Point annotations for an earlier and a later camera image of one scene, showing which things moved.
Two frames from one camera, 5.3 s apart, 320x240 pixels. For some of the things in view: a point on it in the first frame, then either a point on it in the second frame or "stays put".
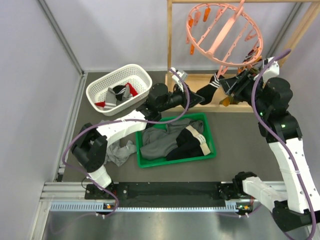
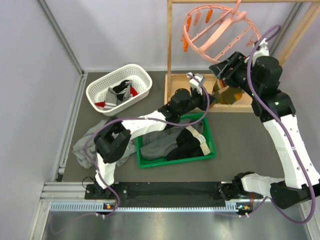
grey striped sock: (127, 92) stays put
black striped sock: (119, 90) stays put
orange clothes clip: (192, 49) → (186, 45)
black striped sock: (208, 91) → (124, 83)
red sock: (132, 89) stays put
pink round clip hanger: (227, 35) stays put
